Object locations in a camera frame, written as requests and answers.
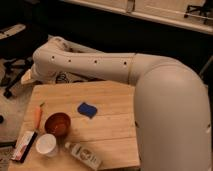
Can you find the white baseboard rail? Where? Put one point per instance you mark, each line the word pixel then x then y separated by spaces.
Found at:
pixel 70 46

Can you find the blue sponge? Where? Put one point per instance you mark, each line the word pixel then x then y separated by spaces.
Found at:
pixel 87 110

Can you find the white ceramic cup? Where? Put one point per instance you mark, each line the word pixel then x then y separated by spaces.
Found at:
pixel 47 145

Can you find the white plastic bottle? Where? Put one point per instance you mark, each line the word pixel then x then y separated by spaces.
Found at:
pixel 84 155

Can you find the red white box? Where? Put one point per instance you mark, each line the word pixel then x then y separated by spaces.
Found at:
pixel 24 146

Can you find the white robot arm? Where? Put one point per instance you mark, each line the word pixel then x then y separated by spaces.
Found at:
pixel 171 105

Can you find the brown ceramic bowl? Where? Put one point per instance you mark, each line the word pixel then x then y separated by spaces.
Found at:
pixel 58 124

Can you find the orange carrot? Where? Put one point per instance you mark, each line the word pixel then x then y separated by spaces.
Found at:
pixel 38 115

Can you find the black office chair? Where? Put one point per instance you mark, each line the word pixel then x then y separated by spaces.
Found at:
pixel 17 45

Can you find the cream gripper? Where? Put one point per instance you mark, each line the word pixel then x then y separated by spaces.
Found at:
pixel 27 78

